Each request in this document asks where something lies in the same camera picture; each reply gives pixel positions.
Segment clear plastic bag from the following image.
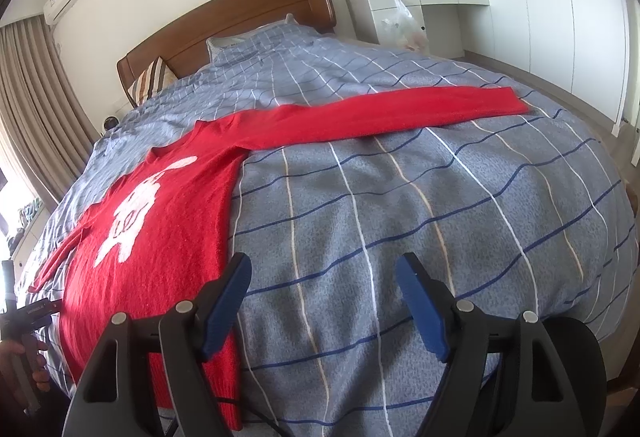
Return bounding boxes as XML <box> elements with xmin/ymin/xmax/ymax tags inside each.
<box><xmin>380</xmin><ymin>0</ymin><xmax>430</xmax><ymax>53</ymax></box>

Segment wooden bed headboard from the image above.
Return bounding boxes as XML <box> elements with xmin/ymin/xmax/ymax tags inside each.
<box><xmin>116</xmin><ymin>0</ymin><xmax>337</xmax><ymax>108</ymax></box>

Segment white bedside cabinet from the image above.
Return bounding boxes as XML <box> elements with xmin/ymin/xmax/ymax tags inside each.
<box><xmin>343</xmin><ymin>0</ymin><xmax>489</xmax><ymax>61</ymax></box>

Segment black cable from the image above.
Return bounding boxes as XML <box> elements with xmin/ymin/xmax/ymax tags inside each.
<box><xmin>214</xmin><ymin>398</ymin><xmax>297</xmax><ymax>437</ymax></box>

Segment red sweater with white print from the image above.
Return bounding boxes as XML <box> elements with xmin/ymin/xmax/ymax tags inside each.
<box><xmin>27</xmin><ymin>86</ymin><xmax>531</xmax><ymax>432</ymax></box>

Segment brown striped pillow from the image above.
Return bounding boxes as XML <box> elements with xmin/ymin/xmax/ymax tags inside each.
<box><xmin>127</xmin><ymin>56</ymin><xmax>177</xmax><ymax>108</ymax></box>

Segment person's left hand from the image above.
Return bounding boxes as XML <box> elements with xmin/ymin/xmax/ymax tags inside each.
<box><xmin>0</xmin><ymin>336</ymin><xmax>52</xmax><ymax>399</ymax></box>

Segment beige curtain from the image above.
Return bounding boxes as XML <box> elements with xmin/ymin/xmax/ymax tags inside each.
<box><xmin>0</xmin><ymin>14</ymin><xmax>102</xmax><ymax>214</ymax></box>

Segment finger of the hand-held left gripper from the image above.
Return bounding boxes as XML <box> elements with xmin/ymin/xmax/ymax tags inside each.
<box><xmin>21</xmin><ymin>298</ymin><xmax>64</xmax><ymax>323</ymax></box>

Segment grey plaid blanket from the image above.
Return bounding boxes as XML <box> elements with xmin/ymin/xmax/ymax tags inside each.
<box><xmin>14</xmin><ymin>20</ymin><xmax>640</xmax><ymax>437</ymax></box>

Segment white wardrobe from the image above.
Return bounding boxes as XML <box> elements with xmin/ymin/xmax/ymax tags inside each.
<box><xmin>432</xmin><ymin>0</ymin><xmax>632</xmax><ymax>124</ymax></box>

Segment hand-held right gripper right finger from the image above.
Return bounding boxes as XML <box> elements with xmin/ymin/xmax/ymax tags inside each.
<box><xmin>394</xmin><ymin>252</ymin><xmax>597</xmax><ymax>437</ymax></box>

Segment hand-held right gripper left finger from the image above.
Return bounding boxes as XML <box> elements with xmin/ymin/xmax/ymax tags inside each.
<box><xmin>62</xmin><ymin>252</ymin><xmax>252</xmax><ymax>437</ymax></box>

